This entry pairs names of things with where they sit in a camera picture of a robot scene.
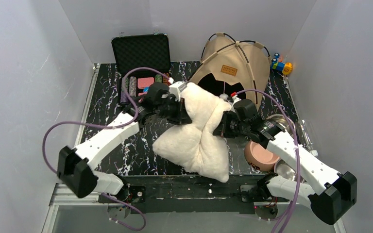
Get clear plastic water bottle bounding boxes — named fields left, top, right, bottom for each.
left=295, top=119, right=319, bottom=157

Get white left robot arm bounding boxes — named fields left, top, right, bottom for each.
left=57, top=82, right=192, bottom=198

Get white fluffy cushion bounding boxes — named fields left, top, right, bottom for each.
left=153, top=83, right=231, bottom=183

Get steel bowl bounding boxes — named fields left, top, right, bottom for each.
left=267, top=114, right=295, bottom=136
left=273, top=159, right=297, bottom=181

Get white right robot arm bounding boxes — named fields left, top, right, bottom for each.
left=213, top=99, right=357, bottom=225

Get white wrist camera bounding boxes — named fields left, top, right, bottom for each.
left=227, top=92, right=241, bottom=106
left=169, top=81, right=187, bottom=101

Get black poker chip case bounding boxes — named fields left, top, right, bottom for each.
left=111, top=29, right=171, bottom=105

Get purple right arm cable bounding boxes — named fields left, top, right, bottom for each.
left=235, top=89, right=303, bottom=233

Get colourful toy block car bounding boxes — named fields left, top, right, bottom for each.
left=271, top=53, right=293, bottom=75

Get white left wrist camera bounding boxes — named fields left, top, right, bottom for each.
left=169, top=81, right=187, bottom=101

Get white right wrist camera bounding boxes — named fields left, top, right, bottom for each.
left=227, top=92, right=241, bottom=106

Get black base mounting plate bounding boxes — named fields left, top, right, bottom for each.
left=98, top=173, right=290, bottom=215

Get white pompom toy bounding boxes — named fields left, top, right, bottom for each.
left=219, top=82, right=228, bottom=101

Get tan fabric pet tent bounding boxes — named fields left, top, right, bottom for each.
left=189, top=33, right=272, bottom=108

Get pink double pet bowl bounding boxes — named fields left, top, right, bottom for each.
left=244, top=141, right=280, bottom=171

